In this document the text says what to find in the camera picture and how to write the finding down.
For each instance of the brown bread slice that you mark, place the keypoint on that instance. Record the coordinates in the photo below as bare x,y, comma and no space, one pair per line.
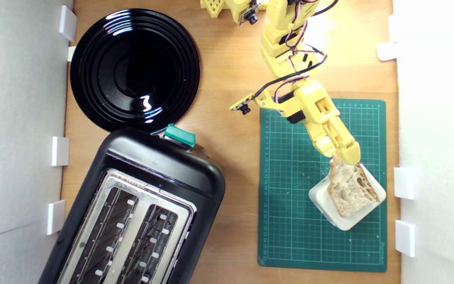
349,189

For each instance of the green toaster lever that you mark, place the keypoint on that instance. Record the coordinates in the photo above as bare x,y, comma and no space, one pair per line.
179,135

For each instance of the black two-slot toaster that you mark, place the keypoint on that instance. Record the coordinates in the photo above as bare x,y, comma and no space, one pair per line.
164,161

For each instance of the green cutting mat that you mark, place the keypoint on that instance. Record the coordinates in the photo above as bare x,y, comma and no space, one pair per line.
290,177

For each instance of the white block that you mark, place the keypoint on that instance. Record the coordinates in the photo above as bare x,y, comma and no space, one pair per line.
318,197

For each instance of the black plate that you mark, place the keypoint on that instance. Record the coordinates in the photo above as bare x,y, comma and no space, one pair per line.
132,71

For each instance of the white wall clip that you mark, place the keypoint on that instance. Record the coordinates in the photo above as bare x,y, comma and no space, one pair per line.
405,238
71,53
386,51
393,27
404,182
60,151
56,217
67,23

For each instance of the yellow wrist camera mount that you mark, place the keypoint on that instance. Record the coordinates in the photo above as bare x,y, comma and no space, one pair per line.
239,104

